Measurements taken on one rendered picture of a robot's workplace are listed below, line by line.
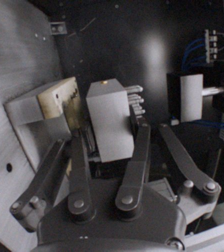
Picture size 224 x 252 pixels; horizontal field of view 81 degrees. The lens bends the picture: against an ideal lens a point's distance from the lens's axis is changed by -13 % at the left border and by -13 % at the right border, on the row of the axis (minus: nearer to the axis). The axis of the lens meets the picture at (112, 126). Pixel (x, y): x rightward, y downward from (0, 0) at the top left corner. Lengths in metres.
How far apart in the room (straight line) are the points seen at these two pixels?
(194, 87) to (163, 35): 0.28
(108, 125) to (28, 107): 0.10
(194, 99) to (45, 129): 0.27
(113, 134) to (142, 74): 0.34
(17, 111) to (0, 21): 0.13
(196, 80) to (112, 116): 0.17
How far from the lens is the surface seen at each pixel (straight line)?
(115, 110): 0.18
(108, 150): 0.21
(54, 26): 0.51
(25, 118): 0.20
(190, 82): 0.28
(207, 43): 0.55
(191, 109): 0.30
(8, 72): 0.23
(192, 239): 0.30
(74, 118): 0.26
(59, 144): 0.17
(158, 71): 0.52
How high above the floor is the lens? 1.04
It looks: 1 degrees down
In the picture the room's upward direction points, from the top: 79 degrees clockwise
